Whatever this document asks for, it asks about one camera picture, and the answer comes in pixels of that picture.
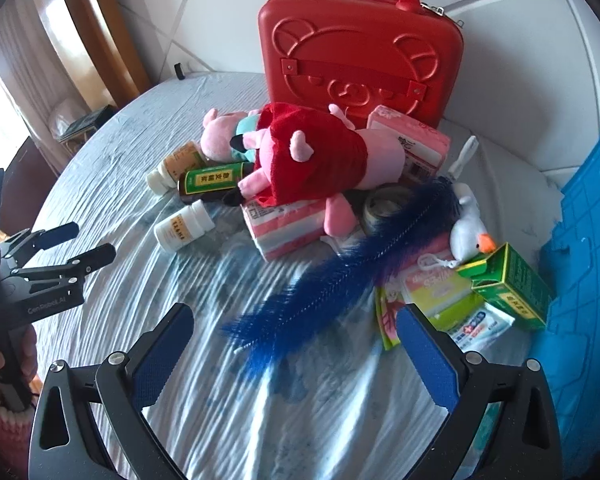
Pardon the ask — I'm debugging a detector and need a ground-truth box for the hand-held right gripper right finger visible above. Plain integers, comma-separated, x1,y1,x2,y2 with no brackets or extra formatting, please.
396,302,563,480

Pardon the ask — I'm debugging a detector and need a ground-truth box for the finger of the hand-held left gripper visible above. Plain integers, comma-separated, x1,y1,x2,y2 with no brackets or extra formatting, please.
0,221,80,267
12,243,117,292

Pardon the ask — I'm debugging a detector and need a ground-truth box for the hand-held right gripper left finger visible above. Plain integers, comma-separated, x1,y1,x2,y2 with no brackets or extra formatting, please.
28,302,196,480

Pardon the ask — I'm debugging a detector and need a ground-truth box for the pink and green wipes pack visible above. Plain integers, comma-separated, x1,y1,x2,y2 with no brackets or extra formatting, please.
375,250,486,351

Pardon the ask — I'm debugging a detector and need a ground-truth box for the white packet red cross print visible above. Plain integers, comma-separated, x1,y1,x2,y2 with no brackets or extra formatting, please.
447,302,518,353

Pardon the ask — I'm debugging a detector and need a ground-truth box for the white bottle yellow label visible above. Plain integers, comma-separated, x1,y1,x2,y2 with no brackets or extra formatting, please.
153,200,216,253

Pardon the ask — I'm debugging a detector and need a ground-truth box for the white bottle orange label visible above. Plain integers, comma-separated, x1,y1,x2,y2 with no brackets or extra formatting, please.
146,142,211,193

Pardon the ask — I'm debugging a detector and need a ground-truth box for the green cardboard box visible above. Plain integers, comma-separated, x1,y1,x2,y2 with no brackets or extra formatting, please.
455,242,556,331

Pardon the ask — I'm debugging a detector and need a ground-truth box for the blue bristle duster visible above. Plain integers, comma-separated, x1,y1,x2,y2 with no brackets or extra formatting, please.
222,135,481,381

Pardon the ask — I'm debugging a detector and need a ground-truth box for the white goose plush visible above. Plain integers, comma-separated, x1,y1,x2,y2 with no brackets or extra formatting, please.
447,182,498,263

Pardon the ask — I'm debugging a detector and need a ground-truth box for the dark bottle green label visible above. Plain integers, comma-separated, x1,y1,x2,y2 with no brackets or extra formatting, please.
177,160,256,206

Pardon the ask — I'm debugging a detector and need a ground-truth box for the clear tape roll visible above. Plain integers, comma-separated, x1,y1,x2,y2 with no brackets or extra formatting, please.
362,187,421,236

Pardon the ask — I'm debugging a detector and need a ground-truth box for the pink pig plush teal dress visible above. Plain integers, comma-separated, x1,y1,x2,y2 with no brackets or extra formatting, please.
200,107,266,163

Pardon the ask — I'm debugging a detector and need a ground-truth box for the blue plastic crate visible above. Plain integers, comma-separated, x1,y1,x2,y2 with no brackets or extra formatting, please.
537,110,600,480

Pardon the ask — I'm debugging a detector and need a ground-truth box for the beige curtain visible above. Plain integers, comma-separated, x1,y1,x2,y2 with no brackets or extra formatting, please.
0,0,61,171

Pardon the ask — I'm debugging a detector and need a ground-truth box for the pink tissue pack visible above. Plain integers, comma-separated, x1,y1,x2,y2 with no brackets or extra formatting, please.
242,192,361,262
367,105,453,191

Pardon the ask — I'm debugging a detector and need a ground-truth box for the pink pig plush red dress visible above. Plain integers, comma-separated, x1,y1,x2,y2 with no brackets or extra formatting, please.
237,102,408,238

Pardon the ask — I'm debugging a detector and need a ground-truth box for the red plastic crate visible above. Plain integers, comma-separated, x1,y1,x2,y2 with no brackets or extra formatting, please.
257,0,466,131

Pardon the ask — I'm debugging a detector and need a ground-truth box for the wire basket with book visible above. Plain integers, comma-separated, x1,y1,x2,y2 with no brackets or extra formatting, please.
55,104,120,157

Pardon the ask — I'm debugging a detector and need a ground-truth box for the wooden door frame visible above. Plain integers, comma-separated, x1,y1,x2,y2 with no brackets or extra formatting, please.
30,0,152,106

